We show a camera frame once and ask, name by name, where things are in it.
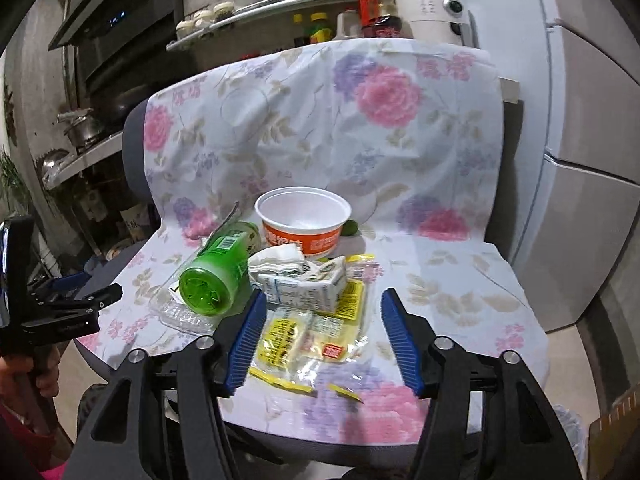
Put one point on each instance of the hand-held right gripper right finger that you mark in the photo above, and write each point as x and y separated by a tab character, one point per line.
400	340

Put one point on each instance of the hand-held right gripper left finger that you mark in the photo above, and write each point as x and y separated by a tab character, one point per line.
247	340

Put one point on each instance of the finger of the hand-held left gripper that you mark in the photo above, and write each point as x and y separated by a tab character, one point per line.
92	299
65	282

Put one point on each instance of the clear and yellow snack packet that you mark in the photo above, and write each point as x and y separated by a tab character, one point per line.
300	340

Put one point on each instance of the orange and white noodle bowl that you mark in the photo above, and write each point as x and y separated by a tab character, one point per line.
300	242

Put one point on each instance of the person's left forearm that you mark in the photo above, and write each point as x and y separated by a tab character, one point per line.
22	435

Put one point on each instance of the person's left hand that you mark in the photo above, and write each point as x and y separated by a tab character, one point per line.
45	377

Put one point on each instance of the long yellow wrapper strip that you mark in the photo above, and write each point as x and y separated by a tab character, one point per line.
280	380

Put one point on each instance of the yellow flat wrapper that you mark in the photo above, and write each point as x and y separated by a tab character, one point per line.
353	300

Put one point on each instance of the green plastic bottle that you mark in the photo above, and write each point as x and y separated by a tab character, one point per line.
217	272

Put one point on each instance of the white milk carton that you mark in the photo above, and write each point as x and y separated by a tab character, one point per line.
305	292

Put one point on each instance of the small yellow wrapper scrap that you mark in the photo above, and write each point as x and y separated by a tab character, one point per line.
346	393

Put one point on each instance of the clear plastic tray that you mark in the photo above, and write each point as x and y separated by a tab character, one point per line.
175	312

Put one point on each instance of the crumpled white tissue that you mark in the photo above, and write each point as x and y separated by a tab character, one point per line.
275	260

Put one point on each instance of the small green plastic piece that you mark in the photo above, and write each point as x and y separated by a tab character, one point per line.
348	228

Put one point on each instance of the steel cooking pot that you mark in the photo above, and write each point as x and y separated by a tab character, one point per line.
82	132

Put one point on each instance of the black wok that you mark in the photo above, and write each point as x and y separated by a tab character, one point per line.
122	105

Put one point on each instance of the clear plastic bag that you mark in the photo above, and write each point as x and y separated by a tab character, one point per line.
572	435

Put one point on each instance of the floral printed cloth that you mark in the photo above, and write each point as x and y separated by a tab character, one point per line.
380	125

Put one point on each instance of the grey refrigerator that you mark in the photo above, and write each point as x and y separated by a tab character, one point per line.
575	135

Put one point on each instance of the black range hood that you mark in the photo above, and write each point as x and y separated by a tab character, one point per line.
115	0

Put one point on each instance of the small white-lidded jar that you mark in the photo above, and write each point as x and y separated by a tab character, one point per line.
184	29
203	20
224	11

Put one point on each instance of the dark yellow-capped bottle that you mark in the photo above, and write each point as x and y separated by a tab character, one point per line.
300	32

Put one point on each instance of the red food container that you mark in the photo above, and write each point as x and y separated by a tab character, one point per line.
382	27

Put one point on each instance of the yellow-capped sauce bottle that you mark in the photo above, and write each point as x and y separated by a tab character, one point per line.
321	30

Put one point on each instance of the red-labelled oil bottle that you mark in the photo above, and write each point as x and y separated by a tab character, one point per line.
375	7

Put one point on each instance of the metal shelf rack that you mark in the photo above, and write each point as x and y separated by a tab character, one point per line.
280	7

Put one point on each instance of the white kitchen appliance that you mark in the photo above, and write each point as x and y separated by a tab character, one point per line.
432	7

